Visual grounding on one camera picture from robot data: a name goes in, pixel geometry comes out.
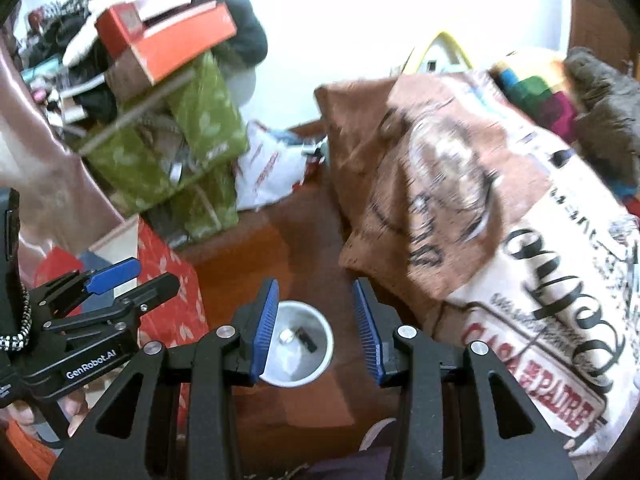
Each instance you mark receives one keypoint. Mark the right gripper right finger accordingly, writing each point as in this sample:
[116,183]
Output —
[462,415]

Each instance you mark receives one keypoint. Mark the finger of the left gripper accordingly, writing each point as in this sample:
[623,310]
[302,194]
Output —
[75,287]
[128,307]

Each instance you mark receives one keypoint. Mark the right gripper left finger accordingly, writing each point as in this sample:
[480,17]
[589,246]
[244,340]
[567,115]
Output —
[168,414]

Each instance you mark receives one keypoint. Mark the person's left hand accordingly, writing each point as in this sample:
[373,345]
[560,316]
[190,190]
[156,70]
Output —
[57,420]

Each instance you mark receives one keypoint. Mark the green leaf pattern bag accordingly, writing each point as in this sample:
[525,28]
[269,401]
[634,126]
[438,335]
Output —
[170,153]

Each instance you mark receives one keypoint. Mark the white plastic shopping bag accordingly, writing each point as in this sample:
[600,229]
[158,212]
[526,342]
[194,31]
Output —
[275,164]

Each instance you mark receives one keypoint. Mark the newspaper print quilt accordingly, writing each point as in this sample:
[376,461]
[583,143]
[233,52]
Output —
[490,228]

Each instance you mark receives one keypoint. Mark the orange shoe box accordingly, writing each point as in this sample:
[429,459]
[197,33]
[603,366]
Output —
[166,46]

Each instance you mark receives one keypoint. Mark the red box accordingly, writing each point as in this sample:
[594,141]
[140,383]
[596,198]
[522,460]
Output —
[118,27]

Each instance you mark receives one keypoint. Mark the colourful checked blanket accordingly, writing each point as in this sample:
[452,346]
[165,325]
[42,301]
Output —
[536,84]

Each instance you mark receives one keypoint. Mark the brown puffer jacket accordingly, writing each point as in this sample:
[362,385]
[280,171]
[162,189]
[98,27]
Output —
[608,128]

